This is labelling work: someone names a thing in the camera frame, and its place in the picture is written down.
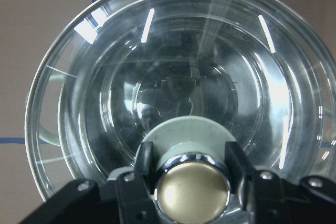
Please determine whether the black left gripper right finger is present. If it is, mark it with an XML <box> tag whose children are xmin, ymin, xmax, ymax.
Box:
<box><xmin>225</xmin><ymin>142</ymin><xmax>335</xmax><ymax>223</ymax></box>

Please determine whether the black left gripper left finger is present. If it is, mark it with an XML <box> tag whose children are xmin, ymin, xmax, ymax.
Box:
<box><xmin>22</xmin><ymin>142</ymin><xmax>160</xmax><ymax>223</ymax></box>

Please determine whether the glass pot lid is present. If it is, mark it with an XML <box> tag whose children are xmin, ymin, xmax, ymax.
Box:
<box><xmin>24</xmin><ymin>0</ymin><xmax>335</xmax><ymax>223</ymax></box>

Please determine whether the pale green cooking pot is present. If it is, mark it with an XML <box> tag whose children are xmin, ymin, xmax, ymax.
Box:
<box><xmin>40</xmin><ymin>69</ymin><xmax>335</xmax><ymax>181</ymax></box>

